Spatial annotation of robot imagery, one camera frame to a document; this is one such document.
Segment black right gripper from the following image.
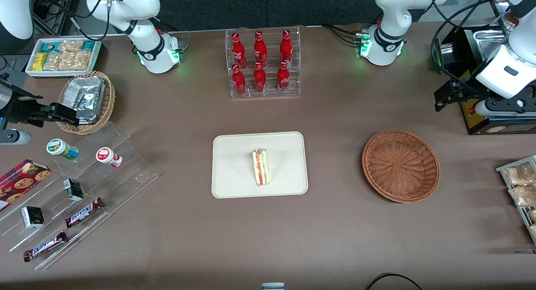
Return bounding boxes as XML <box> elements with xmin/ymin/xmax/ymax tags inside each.
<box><xmin>0</xmin><ymin>83</ymin><xmax>80</xmax><ymax>128</ymax></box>

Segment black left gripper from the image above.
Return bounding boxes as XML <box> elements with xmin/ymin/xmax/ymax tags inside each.
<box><xmin>434</xmin><ymin>79</ymin><xmax>486</xmax><ymax>112</ymax></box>

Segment triangle sandwich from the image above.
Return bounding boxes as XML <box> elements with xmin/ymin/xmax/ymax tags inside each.
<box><xmin>251</xmin><ymin>148</ymin><xmax>272</xmax><ymax>187</ymax></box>

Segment light wicker basket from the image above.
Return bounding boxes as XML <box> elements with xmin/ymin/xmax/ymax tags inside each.
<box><xmin>55</xmin><ymin>71</ymin><xmax>116</xmax><ymax>135</ymax></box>

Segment brown wicker basket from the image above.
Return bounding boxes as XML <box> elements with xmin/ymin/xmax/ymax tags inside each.
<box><xmin>362</xmin><ymin>129</ymin><xmax>441</xmax><ymax>204</ymax></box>

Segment grey tray of snack bags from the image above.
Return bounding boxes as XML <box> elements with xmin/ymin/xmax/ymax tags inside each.
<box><xmin>496</xmin><ymin>155</ymin><xmax>536</xmax><ymax>245</ymax></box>

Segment cream rectangular tray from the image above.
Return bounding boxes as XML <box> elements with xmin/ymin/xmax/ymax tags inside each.
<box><xmin>211</xmin><ymin>131</ymin><xmax>309</xmax><ymax>199</ymax></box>

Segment silver foil packet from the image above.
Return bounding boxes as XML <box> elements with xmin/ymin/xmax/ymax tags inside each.
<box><xmin>62</xmin><ymin>76</ymin><xmax>106</xmax><ymax>125</ymax></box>

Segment green lid white cup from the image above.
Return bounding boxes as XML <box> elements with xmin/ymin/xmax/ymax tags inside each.
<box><xmin>46</xmin><ymin>138</ymin><xmax>79</xmax><ymax>161</ymax></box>

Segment black countertop appliance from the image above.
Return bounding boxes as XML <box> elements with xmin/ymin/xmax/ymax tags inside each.
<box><xmin>434</xmin><ymin>24</ymin><xmax>536</xmax><ymax>135</ymax></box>

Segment white snack bin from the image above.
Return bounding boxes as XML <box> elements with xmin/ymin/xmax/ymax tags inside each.
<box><xmin>25</xmin><ymin>38</ymin><xmax>102</xmax><ymax>78</ymax></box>

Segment clear cracker bag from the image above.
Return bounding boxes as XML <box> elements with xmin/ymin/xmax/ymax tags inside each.
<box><xmin>58</xmin><ymin>39</ymin><xmax>85</xmax><ymax>54</ymax></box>
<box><xmin>43</xmin><ymin>51</ymin><xmax>92</xmax><ymax>72</ymax></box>

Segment yellow snack packet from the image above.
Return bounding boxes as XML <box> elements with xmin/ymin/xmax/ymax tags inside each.
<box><xmin>32</xmin><ymin>52</ymin><xmax>48</xmax><ymax>72</ymax></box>

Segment red lid white cup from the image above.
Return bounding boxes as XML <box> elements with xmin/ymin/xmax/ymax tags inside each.
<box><xmin>96</xmin><ymin>147</ymin><xmax>123</xmax><ymax>169</ymax></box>

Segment small black carton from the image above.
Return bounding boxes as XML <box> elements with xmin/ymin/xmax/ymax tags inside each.
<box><xmin>21</xmin><ymin>206</ymin><xmax>45</xmax><ymax>229</ymax></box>
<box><xmin>63</xmin><ymin>178</ymin><xmax>84</xmax><ymax>202</ymax></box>

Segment red cookie box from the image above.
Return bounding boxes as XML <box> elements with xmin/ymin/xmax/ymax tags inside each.
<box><xmin>0</xmin><ymin>159</ymin><xmax>52</xmax><ymax>212</ymax></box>

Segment clear acrylic stepped display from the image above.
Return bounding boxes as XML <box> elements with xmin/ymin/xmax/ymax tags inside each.
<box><xmin>0</xmin><ymin>122</ymin><xmax>160</xmax><ymax>271</ymax></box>

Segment brown Snickers bar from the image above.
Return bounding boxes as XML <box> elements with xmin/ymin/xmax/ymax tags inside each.
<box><xmin>23</xmin><ymin>231</ymin><xmax>69</xmax><ymax>262</ymax></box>
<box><xmin>65</xmin><ymin>197</ymin><xmax>105</xmax><ymax>228</ymax></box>

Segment clear acrylic bottle rack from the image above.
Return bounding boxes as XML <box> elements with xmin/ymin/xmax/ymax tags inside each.
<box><xmin>225</xmin><ymin>26</ymin><xmax>302</xmax><ymax>99</ymax></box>

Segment red cola bottle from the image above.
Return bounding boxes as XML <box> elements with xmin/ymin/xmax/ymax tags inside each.
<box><xmin>276</xmin><ymin>61</ymin><xmax>291</xmax><ymax>93</ymax></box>
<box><xmin>232</xmin><ymin>64</ymin><xmax>247</xmax><ymax>96</ymax></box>
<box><xmin>279</xmin><ymin>29</ymin><xmax>294</xmax><ymax>67</ymax></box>
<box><xmin>253</xmin><ymin>62</ymin><xmax>267</xmax><ymax>93</ymax></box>
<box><xmin>231</xmin><ymin>33</ymin><xmax>248</xmax><ymax>69</ymax></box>
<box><xmin>253</xmin><ymin>31</ymin><xmax>268</xmax><ymax>69</ymax></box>

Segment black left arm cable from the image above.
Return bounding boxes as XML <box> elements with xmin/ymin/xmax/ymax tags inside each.
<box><xmin>430</xmin><ymin>0</ymin><xmax>518</xmax><ymax>90</ymax></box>

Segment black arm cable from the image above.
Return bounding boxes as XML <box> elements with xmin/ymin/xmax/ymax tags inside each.
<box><xmin>35</xmin><ymin>0</ymin><xmax>113</xmax><ymax>42</ymax></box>
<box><xmin>430</xmin><ymin>0</ymin><xmax>518</xmax><ymax>90</ymax></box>

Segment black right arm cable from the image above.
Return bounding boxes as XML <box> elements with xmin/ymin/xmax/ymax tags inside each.
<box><xmin>35</xmin><ymin>0</ymin><xmax>113</xmax><ymax>42</ymax></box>

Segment black arm base cables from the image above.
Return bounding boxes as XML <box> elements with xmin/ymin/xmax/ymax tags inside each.
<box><xmin>322</xmin><ymin>24</ymin><xmax>364</xmax><ymax>46</ymax></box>

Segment black table edge cable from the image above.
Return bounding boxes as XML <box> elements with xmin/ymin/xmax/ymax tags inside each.
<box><xmin>366</xmin><ymin>273</ymin><xmax>424</xmax><ymax>290</ymax></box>

